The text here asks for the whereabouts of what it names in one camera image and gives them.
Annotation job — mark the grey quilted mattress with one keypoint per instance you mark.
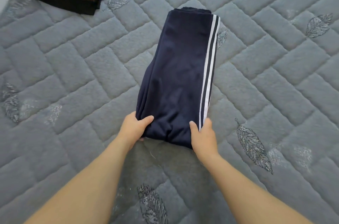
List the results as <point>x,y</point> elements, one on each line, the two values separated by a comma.
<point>265,73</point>

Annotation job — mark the person's left forearm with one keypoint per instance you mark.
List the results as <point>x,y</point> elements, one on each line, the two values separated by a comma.
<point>84,189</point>

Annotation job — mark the person's left hand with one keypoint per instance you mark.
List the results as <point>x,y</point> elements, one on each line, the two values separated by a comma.
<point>132,131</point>

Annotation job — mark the person's right hand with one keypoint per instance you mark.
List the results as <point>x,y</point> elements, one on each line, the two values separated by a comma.
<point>205,144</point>

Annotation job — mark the person's right forearm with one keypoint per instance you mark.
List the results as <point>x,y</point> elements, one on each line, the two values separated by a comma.
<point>254,194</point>

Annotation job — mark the matte navy track pants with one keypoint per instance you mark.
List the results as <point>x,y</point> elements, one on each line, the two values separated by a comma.
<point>175,73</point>

